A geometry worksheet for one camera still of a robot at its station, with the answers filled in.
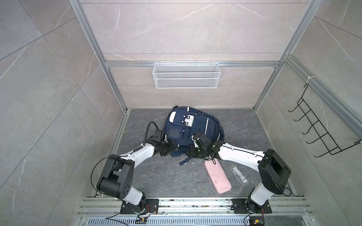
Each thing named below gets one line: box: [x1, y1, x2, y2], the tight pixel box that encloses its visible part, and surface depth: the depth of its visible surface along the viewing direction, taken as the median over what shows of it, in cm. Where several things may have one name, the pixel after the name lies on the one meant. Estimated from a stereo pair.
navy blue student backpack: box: [163, 105, 225, 166], surface depth 103 cm
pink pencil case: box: [204, 158, 232, 195], surface depth 83 cm
